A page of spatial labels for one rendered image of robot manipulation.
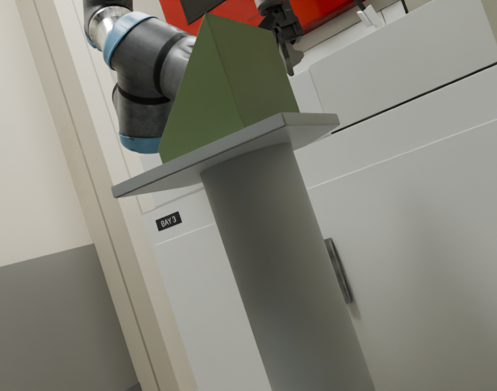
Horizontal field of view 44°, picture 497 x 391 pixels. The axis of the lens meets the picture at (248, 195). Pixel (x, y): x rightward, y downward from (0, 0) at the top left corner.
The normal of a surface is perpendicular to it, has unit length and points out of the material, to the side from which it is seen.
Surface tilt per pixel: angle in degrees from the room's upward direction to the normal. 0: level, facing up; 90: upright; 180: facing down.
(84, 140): 90
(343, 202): 90
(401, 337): 90
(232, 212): 90
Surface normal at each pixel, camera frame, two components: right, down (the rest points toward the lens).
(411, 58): -0.60, 0.15
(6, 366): 0.82, -0.31
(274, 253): -0.07, -0.04
